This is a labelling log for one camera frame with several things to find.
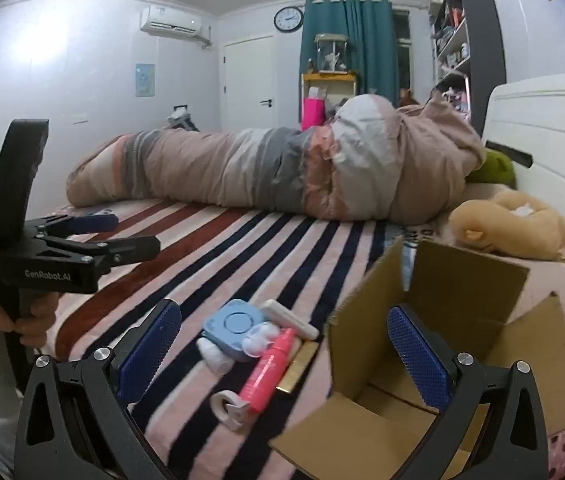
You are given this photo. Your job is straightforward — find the white tape dispenser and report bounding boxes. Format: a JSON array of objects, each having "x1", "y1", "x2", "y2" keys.
[{"x1": 211, "y1": 390, "x2": 253, "y2": 432}]

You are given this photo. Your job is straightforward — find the white tube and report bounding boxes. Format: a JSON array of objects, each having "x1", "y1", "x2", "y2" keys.
[{"x1": 261, "y1": 300, "x2": 319, "y2": 339}]

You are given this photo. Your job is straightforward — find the white bed headboard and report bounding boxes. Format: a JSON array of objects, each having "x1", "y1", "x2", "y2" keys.
[{"x1": 482, "y1": 71, "x2": 565, "y2": 241}]

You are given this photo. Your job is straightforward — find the white air conditioner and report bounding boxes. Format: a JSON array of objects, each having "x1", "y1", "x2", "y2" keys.
[{"x1": 140, "y1": 5, "x2": 212, "y2": 47}]

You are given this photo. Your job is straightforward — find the teal curtain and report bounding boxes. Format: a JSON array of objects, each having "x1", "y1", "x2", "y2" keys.
[{"x1": 298, "y1": 0, "x2": 395, "y2": 111}]

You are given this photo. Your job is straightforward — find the dark bookshelf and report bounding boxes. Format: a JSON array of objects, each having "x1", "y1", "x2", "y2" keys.
[{"x1": 427, "y1": 0, "x2": 507, "y2": 126}]

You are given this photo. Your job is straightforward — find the pink bag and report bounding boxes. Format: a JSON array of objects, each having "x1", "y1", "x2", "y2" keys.
[{"x1": 301, "y1": 97, "x2": 325, "y2": 132}]

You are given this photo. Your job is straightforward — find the small white bottle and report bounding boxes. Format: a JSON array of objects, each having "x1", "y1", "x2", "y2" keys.
[{"x1": 196, "y1": 337, "x2": 236, "y2": 375}]

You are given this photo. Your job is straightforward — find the round wall clock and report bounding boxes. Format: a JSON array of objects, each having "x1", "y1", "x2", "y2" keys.
[{"x1": 274, "y1": 6, "x2": 304, "y2": 32}]

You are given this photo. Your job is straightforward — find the green plush toy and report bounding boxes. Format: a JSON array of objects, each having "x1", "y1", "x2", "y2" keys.
[{"x1": 466, "y1": 150, "x2": 517, "y2": 185}]

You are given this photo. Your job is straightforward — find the yellow table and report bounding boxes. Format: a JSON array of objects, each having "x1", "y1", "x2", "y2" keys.
[{"x1": 301, "y1": 72, "x2": 359, "y2": 126}]

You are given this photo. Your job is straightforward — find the rolled pink grey quilt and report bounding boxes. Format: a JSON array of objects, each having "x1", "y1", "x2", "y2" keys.
[{"x1": 66, "y1": 94, "x2": 485, "y2": 224}]

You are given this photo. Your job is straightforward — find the brown cardboard box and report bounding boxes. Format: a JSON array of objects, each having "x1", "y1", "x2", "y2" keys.
[{"x1": 268, "y1": 236, "x2": 565, "y2": 480}]

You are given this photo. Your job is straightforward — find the white earbuds case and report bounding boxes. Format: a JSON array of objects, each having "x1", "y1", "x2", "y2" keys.
[{"x1": 242, "y1": 324, "x2": 283, "y2": 361}]

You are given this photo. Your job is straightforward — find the light blue wall poster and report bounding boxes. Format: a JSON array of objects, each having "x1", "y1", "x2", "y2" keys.
[{"x1": 135, "y1": 62, "x2": 156, "y2": 97}]

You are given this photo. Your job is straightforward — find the blue square case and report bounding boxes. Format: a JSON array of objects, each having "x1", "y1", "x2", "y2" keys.
[{"x1": 203, "y1": 299, "x2": 266, "y2": 361}]

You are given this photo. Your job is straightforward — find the tan plush toy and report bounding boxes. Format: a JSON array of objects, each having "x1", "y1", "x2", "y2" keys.
[{"x1": 448, "y1": 191, "x2": 565, "y2": 262}]

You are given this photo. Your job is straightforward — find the striped blanket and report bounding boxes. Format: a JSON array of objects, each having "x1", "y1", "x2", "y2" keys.
[{"x1": 37, "y1": 197, "x2": 463, "y2": 480}]

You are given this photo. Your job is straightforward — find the person's left hand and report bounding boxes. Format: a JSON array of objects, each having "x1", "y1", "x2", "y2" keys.
[{"x1": 0, "y1": 287, "x2": 62, "y2": 376}]

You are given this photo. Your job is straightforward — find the white door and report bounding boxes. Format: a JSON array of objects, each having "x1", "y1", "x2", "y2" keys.
[{"x1": 222, "y1": 35, "x2": 278, "y2": 133}]

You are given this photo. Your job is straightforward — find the gold lipstick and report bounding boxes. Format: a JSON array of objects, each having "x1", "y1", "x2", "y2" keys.
[{"x1": 276, "y1": 341, "x2": 319, "y2": 394}]

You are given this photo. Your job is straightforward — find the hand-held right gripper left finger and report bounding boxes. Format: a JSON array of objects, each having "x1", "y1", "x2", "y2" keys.
[{"x1": 14, "y1": 299, "x2": 183, "y2": 480}]

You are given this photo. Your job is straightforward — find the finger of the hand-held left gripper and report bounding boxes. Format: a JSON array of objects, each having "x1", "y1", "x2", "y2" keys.
[
  {"x1": 45, "y1": 235, "x2": 161, "y2": 273},
  {"x1": 32, "y1": 213, "x2": 119, "y2": 237}
]

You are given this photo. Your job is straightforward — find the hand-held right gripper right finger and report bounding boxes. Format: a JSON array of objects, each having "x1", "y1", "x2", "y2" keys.
[{"x1": 386, "y1": 304, "x2": 549, "y2": 480}]

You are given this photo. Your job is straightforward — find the glass display case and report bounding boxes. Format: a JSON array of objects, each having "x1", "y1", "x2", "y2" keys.
[{"x1": 315, "y1": 34, "x2": 349, "y2": 75}]

